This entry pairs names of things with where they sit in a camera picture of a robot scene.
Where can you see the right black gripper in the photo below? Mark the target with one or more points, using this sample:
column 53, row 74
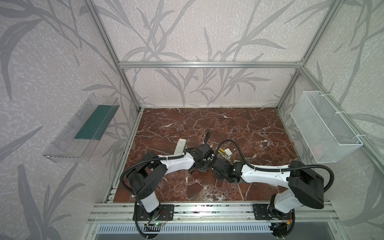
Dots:
column 221, row 167

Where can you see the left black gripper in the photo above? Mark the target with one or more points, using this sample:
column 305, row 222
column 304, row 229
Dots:
column 205, row 153

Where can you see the white battery cover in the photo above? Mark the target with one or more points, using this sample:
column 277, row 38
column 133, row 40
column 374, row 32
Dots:
column 228, row 152

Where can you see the white remote control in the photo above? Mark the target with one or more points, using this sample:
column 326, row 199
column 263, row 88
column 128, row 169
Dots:
column 180, row 147

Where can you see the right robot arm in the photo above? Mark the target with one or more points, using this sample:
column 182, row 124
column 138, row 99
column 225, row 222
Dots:
column 305, row 184

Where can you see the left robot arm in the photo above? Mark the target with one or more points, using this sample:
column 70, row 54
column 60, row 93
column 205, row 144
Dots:
column 142, row 179

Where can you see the green mat in shelf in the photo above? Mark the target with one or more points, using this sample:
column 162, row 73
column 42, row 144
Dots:
column 97, row 123

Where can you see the aluminium frame crossbar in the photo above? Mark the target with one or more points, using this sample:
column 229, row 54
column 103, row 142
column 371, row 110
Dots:
column 128, row 65

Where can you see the white wire mesh basket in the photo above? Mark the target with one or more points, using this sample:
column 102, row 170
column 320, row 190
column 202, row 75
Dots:
column 327, row 134

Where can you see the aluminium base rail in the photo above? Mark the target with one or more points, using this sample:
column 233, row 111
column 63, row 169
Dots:
column 216, row 212

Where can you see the clear plastic wall shelf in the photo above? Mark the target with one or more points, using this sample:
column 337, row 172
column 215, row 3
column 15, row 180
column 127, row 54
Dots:
column 65, row 148

